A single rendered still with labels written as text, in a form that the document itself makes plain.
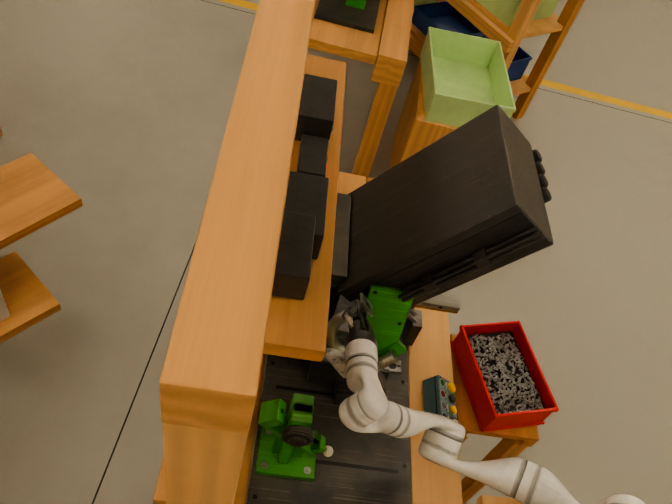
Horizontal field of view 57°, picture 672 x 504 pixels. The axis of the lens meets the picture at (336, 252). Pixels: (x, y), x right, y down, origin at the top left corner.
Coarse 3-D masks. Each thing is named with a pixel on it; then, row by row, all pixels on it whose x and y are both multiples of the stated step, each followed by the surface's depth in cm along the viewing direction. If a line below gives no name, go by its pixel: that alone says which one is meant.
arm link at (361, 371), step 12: (360, 360) 135; (372, 360) 136; (348, 372) 135; (360, 372) 132; (372, 372) 133; (348, 384) 134; (360, 384) 132; (372, 384) 128; (360, 396) 126; (372, 396) 125; (384, 396) 127; (372, 408) 124; (384, 408) 125
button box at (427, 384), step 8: (440, 376) 178; (424, 384) 180; (432, 384) 178; (440, 384) 177; (424, 392) 179; (432, 392) 176; (440, 392) 175; (448, 392) 178; (424, 400) 177; (432, 400) 175; (440, 400) 173; (448, 400) 176; (424, 408) 176; (432, 408) 173; (440, 408) 172; (448, 408) 174; (448, 416) 172; (456, 416) 176
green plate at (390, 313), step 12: (372, 288) 154; (384, 288) 154; (396, 288) 155; (372, 300) 156; (384, 300) 156; (396, 300) 156; (408, 300) 156; (384, 312) 158; (396, 312) 158; (408, 312) 158; (372, 324) 160; (384, 324) 160; (396, 324) 160; (384, 336) 163; (396, 336) 163
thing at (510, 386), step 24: (456, 336) 200; (480, 336) 200; (504, 336) 201; (456, 360) 201; (480, 360) 194; (504, 360) 194; (528, 360) 196; (480, 384) 185; (504, 384) 191; (528, 384) 192; (480, 408) 186; (504, 408) 185; (528, 408) 187; (552, 408) 183
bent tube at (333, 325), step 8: (360, 296) 153; (360, 304) 153; (368, 304) 155; (368, 312) 153; (336, 320) 155; (344, 320) 155; (328, 328) 157; (336, 328) 157; (328, 336) 158; (336, 336) 160; (328, 344) 160; (336, 344) 160
